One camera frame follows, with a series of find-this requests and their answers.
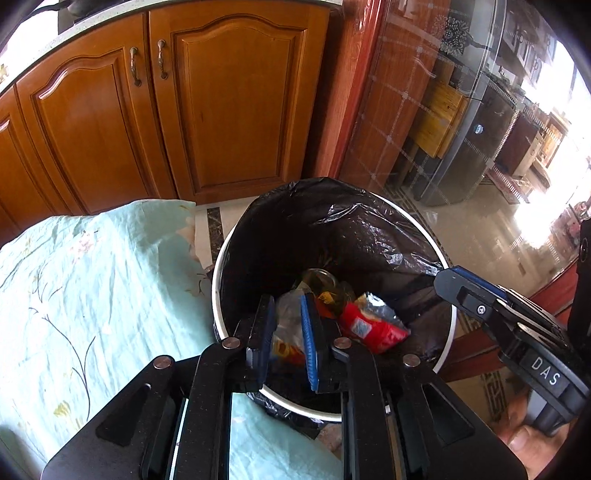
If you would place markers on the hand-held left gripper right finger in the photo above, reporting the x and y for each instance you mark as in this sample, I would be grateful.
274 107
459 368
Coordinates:
310 344

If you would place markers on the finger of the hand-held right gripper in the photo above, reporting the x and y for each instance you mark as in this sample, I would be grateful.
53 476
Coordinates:
471 302
489 282

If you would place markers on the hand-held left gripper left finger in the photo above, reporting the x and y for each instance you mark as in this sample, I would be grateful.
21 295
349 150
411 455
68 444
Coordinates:
264 344

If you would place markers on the clear plastic wrapper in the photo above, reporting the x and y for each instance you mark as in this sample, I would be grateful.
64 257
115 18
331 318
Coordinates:
288 323

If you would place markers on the clear bottle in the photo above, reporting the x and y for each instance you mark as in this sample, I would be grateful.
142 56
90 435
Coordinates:
330 290

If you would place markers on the red snack packet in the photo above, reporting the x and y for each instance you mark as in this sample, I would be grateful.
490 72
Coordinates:
369 330

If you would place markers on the white round trash bin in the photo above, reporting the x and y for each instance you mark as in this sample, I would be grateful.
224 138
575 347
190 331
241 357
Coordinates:
218 295

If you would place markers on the black bin liner bag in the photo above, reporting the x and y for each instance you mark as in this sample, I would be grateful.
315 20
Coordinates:
323 221

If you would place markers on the person's right hand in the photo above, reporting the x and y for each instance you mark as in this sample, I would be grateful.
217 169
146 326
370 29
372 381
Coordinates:
521 443

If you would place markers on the black appliance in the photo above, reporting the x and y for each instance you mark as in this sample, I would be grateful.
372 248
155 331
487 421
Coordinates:
480 138

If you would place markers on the red framed glass sliding door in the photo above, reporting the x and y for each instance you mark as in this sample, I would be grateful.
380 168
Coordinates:
406 138

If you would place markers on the yellow wooden stool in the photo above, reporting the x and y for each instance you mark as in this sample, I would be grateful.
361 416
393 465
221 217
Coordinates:
441 115

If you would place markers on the teal floral tablecloth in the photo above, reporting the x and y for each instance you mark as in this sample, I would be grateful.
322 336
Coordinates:
92 277

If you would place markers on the wooden base cabinet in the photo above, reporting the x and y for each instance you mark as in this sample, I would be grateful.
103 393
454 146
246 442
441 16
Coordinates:
231 101

